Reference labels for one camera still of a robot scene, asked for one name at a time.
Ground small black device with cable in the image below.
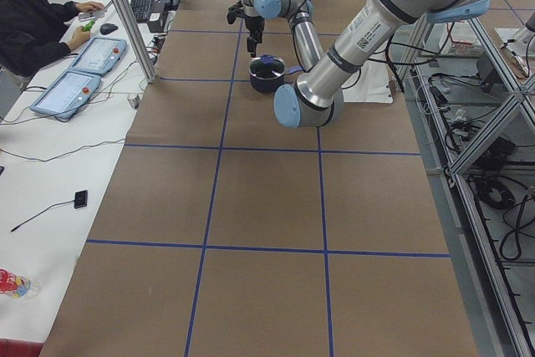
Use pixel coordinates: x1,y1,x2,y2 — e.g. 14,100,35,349
10,190,89,232

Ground near blue teach pendant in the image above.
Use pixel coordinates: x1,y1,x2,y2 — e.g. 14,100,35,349
30,70,101,120

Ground blue teach pendant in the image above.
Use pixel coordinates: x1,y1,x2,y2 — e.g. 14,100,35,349
30,70,101,120
69,36,127,77

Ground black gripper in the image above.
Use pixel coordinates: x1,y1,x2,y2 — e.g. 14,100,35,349
245,16,264,58

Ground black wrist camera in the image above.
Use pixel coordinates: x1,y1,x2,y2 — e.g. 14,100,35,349
227,0,246,25

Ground black keyboard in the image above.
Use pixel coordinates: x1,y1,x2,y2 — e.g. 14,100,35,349
130,0,153,23

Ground glass pot lid blue knob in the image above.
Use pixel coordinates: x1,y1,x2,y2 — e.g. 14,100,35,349
249,54,286,79

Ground red white plastic bag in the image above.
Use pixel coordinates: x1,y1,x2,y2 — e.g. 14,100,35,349
0,268,40,299

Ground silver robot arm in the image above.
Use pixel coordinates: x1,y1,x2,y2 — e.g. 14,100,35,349
242,0,491,128

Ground green marker pen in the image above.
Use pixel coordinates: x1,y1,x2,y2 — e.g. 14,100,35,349
82,20,95,32

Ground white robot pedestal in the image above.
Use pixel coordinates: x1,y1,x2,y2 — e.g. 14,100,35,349
342,55,393,104

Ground black computer mouse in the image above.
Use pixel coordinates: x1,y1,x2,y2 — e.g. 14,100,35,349
99,23,118,35

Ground aluminium frame post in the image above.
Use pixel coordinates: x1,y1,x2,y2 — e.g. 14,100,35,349
112,0,155,84

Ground dark blue pot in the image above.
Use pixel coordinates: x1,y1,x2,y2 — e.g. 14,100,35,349
248,54,303,94

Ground aluminium side frame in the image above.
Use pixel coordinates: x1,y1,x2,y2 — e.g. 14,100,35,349
399,16,534,356

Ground far blue teach pendant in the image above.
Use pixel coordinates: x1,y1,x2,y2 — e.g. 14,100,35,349
69,36,127,77

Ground person in black shirt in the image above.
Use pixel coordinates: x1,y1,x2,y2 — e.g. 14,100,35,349
1,0,104,78

